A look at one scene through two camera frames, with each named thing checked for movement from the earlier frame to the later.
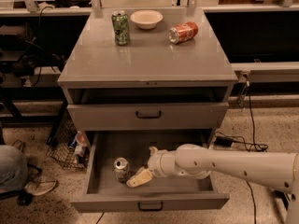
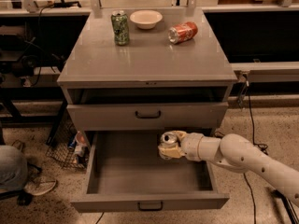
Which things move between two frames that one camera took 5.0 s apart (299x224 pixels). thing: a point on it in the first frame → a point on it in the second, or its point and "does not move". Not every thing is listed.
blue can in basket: x=72 y=143 does not move
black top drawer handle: x=149 y=117 does not move
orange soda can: x=183 y=32 does not move
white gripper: x=156 y=162 → x=191 y=143
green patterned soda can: x=121 y=28 does not move
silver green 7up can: x=121 y=169 → x=167 y=139
